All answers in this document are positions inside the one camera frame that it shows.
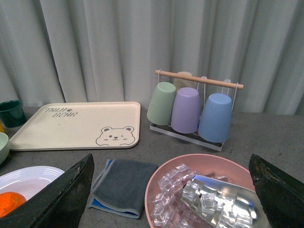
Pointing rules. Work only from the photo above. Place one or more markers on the metal scoop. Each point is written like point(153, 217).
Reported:
point(237, 207)

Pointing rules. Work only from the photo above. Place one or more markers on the light green bowl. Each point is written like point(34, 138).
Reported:
point(4, 147)

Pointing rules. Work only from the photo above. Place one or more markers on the light green cup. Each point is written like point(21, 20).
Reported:
point(161, 103)

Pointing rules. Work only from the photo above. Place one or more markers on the purple cup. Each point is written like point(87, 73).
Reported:
point(186, 111)

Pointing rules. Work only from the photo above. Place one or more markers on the yellow mug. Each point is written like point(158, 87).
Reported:
point(1, 128)

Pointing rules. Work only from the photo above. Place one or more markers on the blue cup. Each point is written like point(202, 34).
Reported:
point(215, 120)

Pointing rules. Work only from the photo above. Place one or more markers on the beige cup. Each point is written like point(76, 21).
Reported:
point(181, 83)

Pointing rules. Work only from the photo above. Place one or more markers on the pink bowl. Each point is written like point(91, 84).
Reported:
point(202, 163)

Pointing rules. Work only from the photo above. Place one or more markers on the clear ice cube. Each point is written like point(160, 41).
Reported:
point(166, 184)
point(208, 203)
point(189, 191)

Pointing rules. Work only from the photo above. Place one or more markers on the beige bear tray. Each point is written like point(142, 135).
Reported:
point(72, 126)

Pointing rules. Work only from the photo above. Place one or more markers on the dark green mug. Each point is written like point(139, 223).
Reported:
point(12, 114)

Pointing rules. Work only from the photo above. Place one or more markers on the grey curtain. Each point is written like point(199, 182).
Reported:
point(56, 51)

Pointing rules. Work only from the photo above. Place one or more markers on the grey blue folded cloth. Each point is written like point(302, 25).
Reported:
point(120, 187)

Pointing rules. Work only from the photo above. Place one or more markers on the orange mandarin fruit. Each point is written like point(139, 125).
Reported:
point(10, 201)

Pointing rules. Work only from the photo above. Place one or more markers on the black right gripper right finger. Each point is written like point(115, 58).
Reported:
point(281, 195)

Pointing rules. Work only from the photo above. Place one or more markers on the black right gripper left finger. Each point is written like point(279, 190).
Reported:
point(60, 204)

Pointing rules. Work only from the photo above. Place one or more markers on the clear cup rack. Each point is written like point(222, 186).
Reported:
point(201, 82)

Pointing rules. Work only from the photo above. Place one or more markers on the white round plate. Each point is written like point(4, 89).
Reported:
point(29, 181)

